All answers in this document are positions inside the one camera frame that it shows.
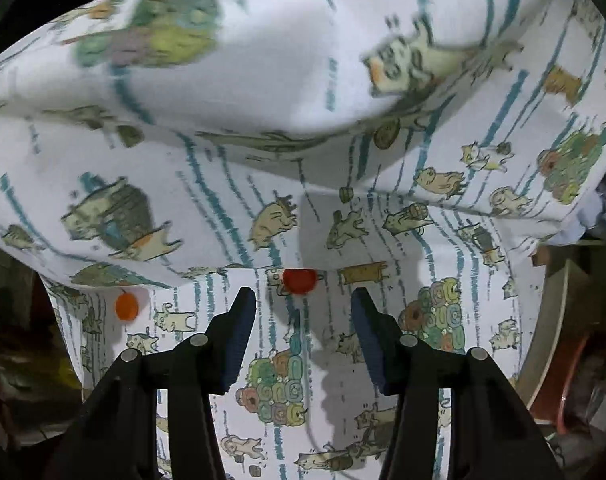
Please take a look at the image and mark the pale blue cloth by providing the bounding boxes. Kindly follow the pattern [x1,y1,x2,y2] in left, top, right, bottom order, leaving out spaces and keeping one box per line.
[576,165,606,243]

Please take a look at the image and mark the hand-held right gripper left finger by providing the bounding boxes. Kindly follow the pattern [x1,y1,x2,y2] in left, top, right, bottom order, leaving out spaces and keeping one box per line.
[43,287,257,480]

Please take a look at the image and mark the printed quilt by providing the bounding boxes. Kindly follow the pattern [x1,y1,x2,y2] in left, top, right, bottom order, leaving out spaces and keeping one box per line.
[0,0,606,291]

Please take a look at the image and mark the wooden furniture frame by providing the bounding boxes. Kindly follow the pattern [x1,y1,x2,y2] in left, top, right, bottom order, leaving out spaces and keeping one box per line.
[513,245,606,423]

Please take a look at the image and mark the red bottle cap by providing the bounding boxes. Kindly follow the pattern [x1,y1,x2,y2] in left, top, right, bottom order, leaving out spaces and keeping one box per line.
[282,268,318,295]

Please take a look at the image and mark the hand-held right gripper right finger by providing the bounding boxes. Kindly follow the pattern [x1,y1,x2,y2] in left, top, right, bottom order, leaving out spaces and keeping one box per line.
[351,290,566,480]

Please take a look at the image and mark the orange bottle cap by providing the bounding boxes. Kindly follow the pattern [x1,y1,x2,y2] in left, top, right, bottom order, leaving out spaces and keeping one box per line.
[114,294,140,321]

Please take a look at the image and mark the printed bedsheet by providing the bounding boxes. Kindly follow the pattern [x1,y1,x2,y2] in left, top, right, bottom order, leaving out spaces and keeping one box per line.
[43,180,551,480]

